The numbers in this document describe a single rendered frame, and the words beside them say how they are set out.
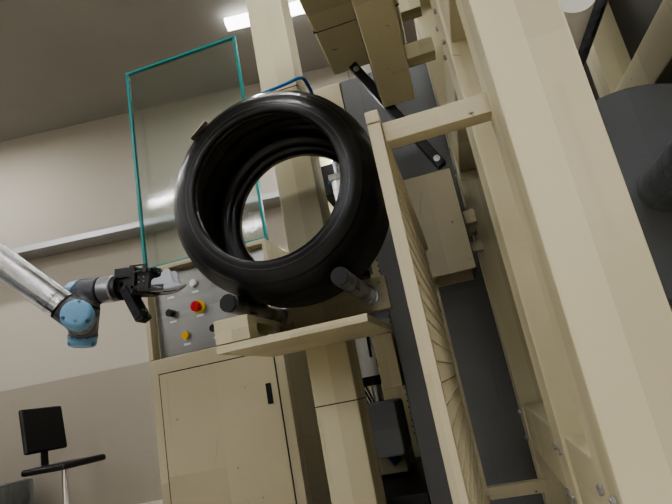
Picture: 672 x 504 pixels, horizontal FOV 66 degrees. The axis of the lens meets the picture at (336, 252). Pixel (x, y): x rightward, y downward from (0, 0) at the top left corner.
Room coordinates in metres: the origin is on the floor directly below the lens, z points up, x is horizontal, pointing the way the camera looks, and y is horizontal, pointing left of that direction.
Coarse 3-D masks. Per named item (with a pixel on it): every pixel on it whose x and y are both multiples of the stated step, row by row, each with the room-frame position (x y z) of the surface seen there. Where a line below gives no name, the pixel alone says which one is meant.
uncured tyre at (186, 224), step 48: (288, 96) 1.16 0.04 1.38; (192, 144) 1.24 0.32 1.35; (240, 144) 1.39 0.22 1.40; (288, 144) 1.43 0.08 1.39; (336, 144) 1.13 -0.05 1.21; (192, 192) 1.21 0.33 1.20; (240, 192) 1.47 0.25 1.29; (192, 240) 1.22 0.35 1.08; (240, 240) 1.48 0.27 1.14; (336, 240) 1.15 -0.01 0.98; (240, 288) 1.23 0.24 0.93; (288, 288) 1.20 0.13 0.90; (336, 288) 1.31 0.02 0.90
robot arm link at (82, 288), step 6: (72, 282) 1.39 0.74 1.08; (78, 282) 1.39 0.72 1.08; (84, 282) 1.38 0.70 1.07; (90, 282) 1.37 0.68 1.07; (66, 288) 1.39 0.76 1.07; (72, 288) 1.38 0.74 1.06; (78, 288) 1.38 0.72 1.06; (84, 288) 1.37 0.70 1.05; (90, 288) 1.37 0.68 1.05; (78, 294) 1.38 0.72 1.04; (84, 294) 1.38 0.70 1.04; (90, 294) 1.37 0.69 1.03; (84, 300) 1.38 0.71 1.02; (90, 300) 1.39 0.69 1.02; (96, 300) 1.39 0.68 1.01
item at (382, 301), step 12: (384, 276) 1.48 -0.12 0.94; (372, 288) 1.48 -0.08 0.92; (384, 288) 1.48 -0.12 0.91; (336, 300) 1.51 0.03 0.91; (348, 300) 1.50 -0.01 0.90; (360, 300) 1.49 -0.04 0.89; (384, 300) 1.48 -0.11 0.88; (288, 312) 1.54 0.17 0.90; (300, 312) 1.53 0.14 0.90; (312, 312) 1.53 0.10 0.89; (324, 312) 1.52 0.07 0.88; (336, 312) 1.51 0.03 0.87; (348, 312) 1.50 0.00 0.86; (360, 312) 1.50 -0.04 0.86; (372, 312) 1.50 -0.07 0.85; (300, 324) 1.54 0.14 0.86; (312, 324) 1.53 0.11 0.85
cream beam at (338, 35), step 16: (304, 0) 1.14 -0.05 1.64; (320, 0) 1.15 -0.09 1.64; (336, 0) 1.16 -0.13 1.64; (320, 16) 1.21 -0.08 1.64; (336, 16) 1.22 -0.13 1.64; (352, 16) 1.23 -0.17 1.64; (400, 16) 1.27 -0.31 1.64; (320, 32) 1.27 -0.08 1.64; (336, 32) 1.28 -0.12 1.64; (352, 32) 1.30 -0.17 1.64; (336, 48) 1.36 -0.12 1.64; (352, 48) 1.37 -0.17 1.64; (336, 64) 1.44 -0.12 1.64
